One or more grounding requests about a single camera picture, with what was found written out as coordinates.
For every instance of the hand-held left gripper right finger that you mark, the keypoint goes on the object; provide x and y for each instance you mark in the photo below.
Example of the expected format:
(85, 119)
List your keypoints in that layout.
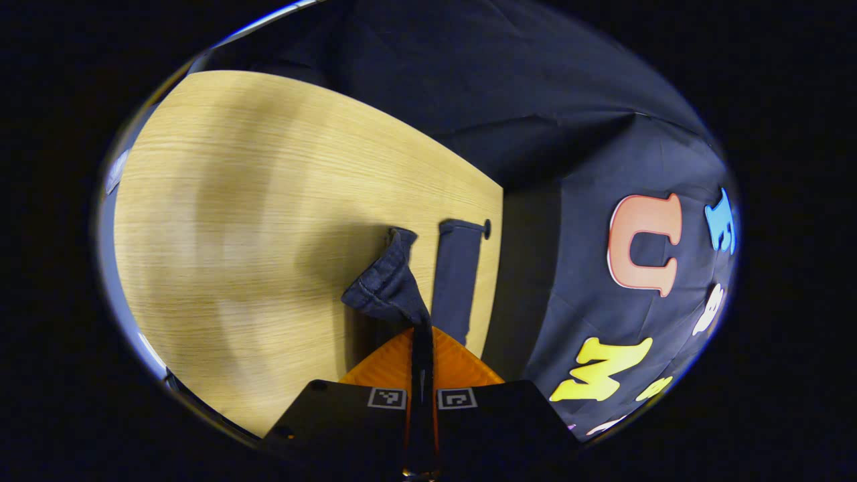
(509, 422)

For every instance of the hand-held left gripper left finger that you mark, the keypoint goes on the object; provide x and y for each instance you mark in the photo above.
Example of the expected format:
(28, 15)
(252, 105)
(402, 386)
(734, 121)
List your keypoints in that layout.
(335, 422)

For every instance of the dark blue jeans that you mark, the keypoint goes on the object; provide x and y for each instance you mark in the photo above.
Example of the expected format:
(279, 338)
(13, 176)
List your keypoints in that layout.
(388, 288)

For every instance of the black round table grommet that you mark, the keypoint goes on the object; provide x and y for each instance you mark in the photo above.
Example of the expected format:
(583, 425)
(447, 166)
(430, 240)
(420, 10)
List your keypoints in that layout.
(487, 228)

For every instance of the black backdrop cloth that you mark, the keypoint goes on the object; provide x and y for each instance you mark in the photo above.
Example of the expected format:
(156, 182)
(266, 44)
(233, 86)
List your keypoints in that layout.
(569, 134)

